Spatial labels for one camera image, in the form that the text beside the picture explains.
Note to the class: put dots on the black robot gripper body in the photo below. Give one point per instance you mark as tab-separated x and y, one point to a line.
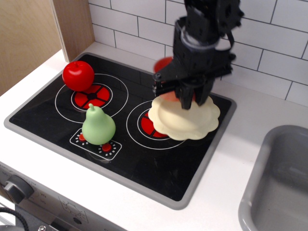
195	56

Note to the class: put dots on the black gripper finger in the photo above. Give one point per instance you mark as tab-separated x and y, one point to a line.
184	93
203	90

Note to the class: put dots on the red plastic toy cup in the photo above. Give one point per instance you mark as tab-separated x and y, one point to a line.
158	66

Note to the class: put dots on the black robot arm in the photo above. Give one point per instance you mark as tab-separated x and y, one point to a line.
224	15

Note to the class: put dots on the cream scalloped toy plate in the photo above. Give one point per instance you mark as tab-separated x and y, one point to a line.
179	124

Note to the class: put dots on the black toy stove top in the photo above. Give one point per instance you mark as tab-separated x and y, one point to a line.
138	157

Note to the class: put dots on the green toy pear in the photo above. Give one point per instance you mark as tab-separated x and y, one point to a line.
98	127

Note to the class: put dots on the red toy apple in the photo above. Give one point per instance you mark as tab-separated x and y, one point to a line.
78	76

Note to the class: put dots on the grey toy sink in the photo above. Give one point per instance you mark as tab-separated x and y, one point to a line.
276	195

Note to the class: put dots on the wooden side panel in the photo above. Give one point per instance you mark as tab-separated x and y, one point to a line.
31	31

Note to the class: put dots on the grey oven control panel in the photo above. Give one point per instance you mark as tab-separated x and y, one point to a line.
55	209

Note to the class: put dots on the grey oven knob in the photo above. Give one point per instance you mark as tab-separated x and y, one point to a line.
18	189

